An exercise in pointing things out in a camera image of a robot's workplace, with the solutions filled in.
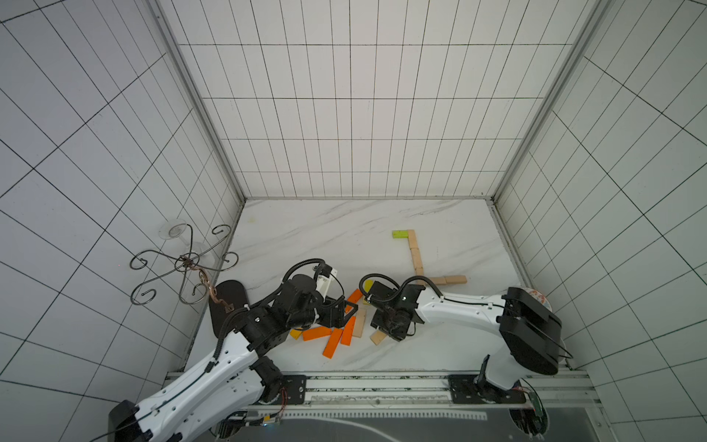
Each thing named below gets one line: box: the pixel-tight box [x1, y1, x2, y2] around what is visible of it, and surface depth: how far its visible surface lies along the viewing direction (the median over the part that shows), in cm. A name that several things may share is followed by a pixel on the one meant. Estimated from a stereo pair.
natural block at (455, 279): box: [443, 275, 468, 285], surface depth 96 cm
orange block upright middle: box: [340, 315, 357, 347], surface depth 83 cm
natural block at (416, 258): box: [409, 247, 423, 270], surface depth 102 cm
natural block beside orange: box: [353, 309, 367, 338], surface depth 85 cm
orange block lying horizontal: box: [302, 325, 333, 341], surface depth 83 cm
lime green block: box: [392, 230, 409, 239], surface depth 109 cm
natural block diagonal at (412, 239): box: [408, 229, 419, 249], surface depth 108 cm
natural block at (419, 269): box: [414, 263, 425, 277], surface depth 99 cm
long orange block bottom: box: [322, 327, 344, 360], surface depth 83 cm
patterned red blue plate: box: [525, 288, 554, 313], surface depth 88 cm
